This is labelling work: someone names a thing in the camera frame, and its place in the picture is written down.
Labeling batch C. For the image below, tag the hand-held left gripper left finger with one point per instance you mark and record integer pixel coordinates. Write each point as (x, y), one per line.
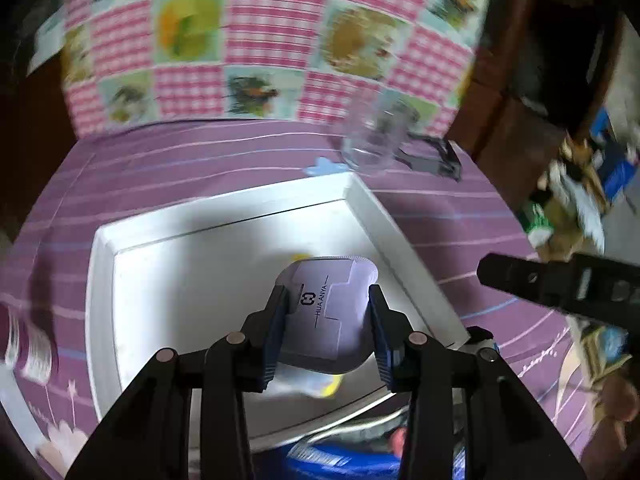
(277, 332)

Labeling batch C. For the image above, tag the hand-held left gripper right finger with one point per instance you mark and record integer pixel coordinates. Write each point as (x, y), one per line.
(380, 342)

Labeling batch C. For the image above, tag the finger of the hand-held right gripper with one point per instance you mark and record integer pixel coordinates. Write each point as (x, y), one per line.
(525, 275)

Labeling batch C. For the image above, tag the lilac soft pouch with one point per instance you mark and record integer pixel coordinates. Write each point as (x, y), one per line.
(330, 310)

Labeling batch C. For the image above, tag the white cardboard box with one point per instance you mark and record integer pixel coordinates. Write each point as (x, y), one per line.
(200, 285)

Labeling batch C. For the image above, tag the blue packet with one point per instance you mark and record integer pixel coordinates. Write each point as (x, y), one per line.
(320, 460)

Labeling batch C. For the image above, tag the pile of assorted packets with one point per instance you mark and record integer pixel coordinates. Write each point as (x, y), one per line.
(570, 200)

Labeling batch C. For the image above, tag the purple striped tablecloth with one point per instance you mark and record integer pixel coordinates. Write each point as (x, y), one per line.
(450, 220)

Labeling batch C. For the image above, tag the black binder clip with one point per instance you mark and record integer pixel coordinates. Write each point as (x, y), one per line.
(435, 160)

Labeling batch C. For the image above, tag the dark wooden cabinet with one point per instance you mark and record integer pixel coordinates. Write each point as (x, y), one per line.
(505, 110)

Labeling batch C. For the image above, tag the clear drinking glass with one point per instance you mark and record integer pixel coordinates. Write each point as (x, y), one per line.
(372, 145)

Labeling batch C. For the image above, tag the purple can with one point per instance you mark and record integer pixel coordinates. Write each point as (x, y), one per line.
(25, 345)

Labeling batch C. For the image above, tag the pink checked printed chair cover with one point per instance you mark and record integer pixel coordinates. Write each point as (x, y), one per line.
(270, 35)

